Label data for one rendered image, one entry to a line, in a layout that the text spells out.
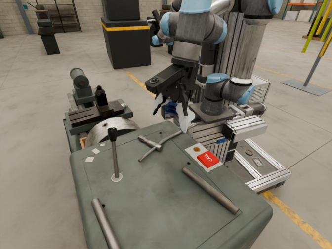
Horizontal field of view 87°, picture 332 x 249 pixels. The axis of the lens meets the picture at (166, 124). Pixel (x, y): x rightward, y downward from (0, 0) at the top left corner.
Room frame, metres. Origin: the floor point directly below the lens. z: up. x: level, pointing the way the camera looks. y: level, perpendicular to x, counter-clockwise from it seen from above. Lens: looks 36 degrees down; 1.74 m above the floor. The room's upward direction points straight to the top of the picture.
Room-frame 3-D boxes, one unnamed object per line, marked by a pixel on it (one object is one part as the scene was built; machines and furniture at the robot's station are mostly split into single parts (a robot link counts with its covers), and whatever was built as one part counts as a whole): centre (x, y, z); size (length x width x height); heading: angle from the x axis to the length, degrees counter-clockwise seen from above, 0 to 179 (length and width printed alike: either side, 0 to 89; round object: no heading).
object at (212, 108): (0.97, -0.30, 1.21); 0.15 x 0.15 x 0.10
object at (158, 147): (0.53, 0.07, 1.27); 0.12 x 0.02 x 0.02; 53
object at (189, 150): (0.47, -0.14, 1.23); 0.13 x 0.08 x 0.06; 31
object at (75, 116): (1.27, 0.59, 0.95); 0.43 x 0.18 x 0.04; 121
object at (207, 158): (0.45, -0.16, 1.26); 0.06 x 0.06 x 0.02; 31
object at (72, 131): (1.32, 0.60, 0.90); 0.53 x 0.30 x 0.06; 121
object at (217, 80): (0.97, -0.30, 1.33); 0.13 x 0.12 x 0.14; 48
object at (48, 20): (7.96, 4.95, 0.82); 2.22 x 0.91 x 1.64; 30
